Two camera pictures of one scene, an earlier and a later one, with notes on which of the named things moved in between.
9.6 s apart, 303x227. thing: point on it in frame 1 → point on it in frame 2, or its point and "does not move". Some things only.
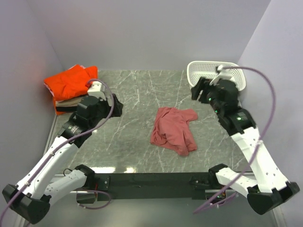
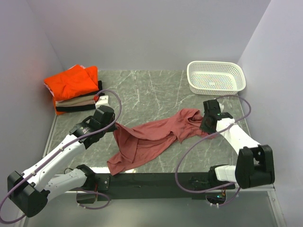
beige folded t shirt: (69, 102) does not move
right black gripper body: (209, 91) → (204, 125)
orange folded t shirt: (71, 83) does not move
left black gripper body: (104, 109) → (111, 128)
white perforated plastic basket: (208, 69) does not move
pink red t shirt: (171, 129) → (133, 143)
